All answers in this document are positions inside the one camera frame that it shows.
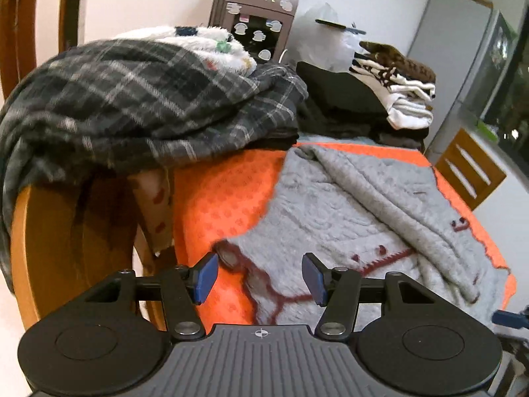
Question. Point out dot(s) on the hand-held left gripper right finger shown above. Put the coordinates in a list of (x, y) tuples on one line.
[(315, 284)]

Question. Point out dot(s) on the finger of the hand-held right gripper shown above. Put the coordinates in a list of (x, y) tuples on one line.
[(509, 318)]

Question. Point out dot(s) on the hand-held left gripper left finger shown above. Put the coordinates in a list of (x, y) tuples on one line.
[(206, 278)]

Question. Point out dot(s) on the grey knitted sweater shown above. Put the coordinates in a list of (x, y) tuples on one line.
[(351, 206)]

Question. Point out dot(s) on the stack of folded clothes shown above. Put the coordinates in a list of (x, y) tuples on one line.
[(409, 107)]

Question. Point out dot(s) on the orange mat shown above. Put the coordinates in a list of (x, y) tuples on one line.
[(223, 198)]

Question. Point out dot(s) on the wooden chair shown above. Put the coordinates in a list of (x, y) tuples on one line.
[(487, 173), (53, 256)]

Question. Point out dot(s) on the grey plaid garment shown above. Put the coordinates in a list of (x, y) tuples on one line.
[(124, 103)]

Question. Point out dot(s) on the black folded garment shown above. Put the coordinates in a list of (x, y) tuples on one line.
[(343, 91)]

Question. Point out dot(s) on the dark glass door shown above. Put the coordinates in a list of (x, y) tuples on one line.
[(506, 91)]

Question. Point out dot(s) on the white spotted fleece garment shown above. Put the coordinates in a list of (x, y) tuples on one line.
[(202, 43)]

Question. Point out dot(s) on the white plastic bag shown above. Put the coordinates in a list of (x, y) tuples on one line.
[(326, 49)]

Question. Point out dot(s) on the brown patterned garment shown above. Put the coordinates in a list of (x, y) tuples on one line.
[(405, 60)]

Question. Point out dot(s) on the grey refrigerator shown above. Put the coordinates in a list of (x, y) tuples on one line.
[(454, 58)]

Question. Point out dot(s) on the grey water dispenser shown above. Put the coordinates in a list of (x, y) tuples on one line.
[(252, 12)]

